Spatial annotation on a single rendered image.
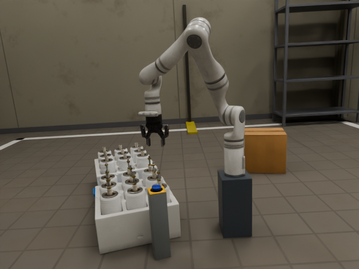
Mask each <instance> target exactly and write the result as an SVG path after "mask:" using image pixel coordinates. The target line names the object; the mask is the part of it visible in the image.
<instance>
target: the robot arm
mask: <svg viewBox="0 0 359 269"><path fill-rule="evenodd" d="M210 31H211V27H210V24H209V22H208V21H207V20H206V19H204V18H194V19H193V20H191V21H190V22H189V24H188V25H187V27H186V29H185V31H184V32H183V33H182V34H181V36H180V37H179V38H178V39H177V40H176V41H175V42H174V43H173V44H172V45H171V46H170V47H169V48H168V49H167V50H166V51H165V52H164V53H163V54H162V55H161V56H160V57H159V58H158V59H157V60H156V61H155V62H153V63H151V64H150V65H148V66H146V67H145V68H143V69H142V70H141V72H140V73H139V81H140V82H141V83H142V84H144V85H150V89H149V90H147V91H145V93H144V98H145V112H139V113H138V116H139V117H146V124H142V125H140V128H141V133H142V137H144V138H146V144H147V145H148V146H150V145H151V140H150V135H151V133H158V135H159V136H160V137H161V147H163V146H164V145H165V138H167V137H168V136H169V124H167V125H165V124H163V123H162V113H161V105H160V89H161V83H162V75H164V74H166V73H168V72H169V71H170V70H171V69H172V68H173V67H174V66H175V65H176V64H177V63H178V62H179V61H180V59H181V58H182V56H184V55H185V53H186V52H187V51H188V50H189V52H190V53H191V55H192V56H193V58H194V60H195V62H196V64H197V66H198V68H199V70H200V72H201V75H202V77H203V79H204V82H205V84H206V86H207V89H208V91H209V92H210V95H211V96H212V99H213V102H214V104H215V107H216V110H217V113H218V116H219V119H220V121H221V122H222V123H223V124H224V125H231V126H233V131H231V132H227V133H225V134H224V174H225V175H226V176H227V177H231V178H238V177H242V176H245V157H244V133H245V110H244V108H243V107H242V106H229V105H228V104H227V102H226V100H225V95H226V93H227V90H228V87H229V81H228V78H227V76H226V73H225V71H224V69H223V67H222V66H221V65H220V64H219V63H218V62H217V61H216V60H215V59H214V57H213V55H212V53H211V50H210V47H209V44H208V39H209V36H210ZM146 127H147V129H148V131H147V134H146V131H145V128H146ZM162 127H163V128H164V130H165V135H164V134H163V131H162Z"/></svg>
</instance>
